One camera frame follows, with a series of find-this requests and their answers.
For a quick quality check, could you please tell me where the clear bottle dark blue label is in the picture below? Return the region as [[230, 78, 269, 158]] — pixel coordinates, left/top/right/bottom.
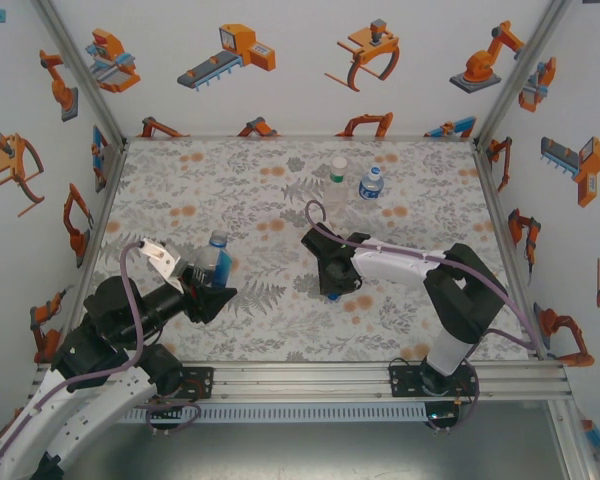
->
[[193, 229, 234, 291]]

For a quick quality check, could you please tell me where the clear bottle green neck label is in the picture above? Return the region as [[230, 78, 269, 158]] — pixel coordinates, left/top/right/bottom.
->
[[322, 156, 350, 221]]

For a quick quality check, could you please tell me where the clear bottle bright blue label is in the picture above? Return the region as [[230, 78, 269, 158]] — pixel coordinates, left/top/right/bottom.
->
[[358, 166, 385, 201]]

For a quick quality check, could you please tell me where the small circuit board green light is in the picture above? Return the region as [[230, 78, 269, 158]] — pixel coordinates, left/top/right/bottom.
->
[[427, 407, 462, 426], [147, 402, 184, 420]]

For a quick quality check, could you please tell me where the floral patterned tablecloth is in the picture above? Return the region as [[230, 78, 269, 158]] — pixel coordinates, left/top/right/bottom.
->
[[77, 138, 536, 364]]

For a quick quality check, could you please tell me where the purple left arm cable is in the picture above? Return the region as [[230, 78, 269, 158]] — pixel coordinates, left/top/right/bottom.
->
[[0, 240, 149, 469]]

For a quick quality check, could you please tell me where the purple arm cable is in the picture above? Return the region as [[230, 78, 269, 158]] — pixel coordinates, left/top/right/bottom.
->
[[304, 199, 540, 371], [0, 240, 149, 469]]

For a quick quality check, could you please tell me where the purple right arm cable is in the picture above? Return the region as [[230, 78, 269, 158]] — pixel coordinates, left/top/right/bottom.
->
[[304, 199, 540, 371]]

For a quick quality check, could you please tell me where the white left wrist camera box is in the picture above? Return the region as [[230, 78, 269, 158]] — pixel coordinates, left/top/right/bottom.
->
[[138, 238, 185, 296]]

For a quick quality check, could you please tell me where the wide aluminium extrusion rail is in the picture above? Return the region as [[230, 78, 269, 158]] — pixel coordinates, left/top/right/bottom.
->
[[32, 360, 574, 401]]

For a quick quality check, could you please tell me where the aluminium table edge rail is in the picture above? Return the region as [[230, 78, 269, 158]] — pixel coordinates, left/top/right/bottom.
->
[[32, 139, 131, 371], [123, 133, 479, 144], [472, 140, 549, 361]]

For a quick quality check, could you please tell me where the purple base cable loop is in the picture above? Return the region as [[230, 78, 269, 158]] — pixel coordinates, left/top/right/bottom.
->
[[427, 369, 481, 436], [129, 397, 201, 437]]

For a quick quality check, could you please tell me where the slotted white cable duct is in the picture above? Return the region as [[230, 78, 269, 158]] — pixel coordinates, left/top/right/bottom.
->
[[114, 402, 429, 425]]

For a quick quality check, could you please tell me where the aluminium frame post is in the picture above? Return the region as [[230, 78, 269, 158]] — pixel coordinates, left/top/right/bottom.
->
[[547, 398, 599, 480], [29, 0, 130, 149], [472, 0, 576, 151]]

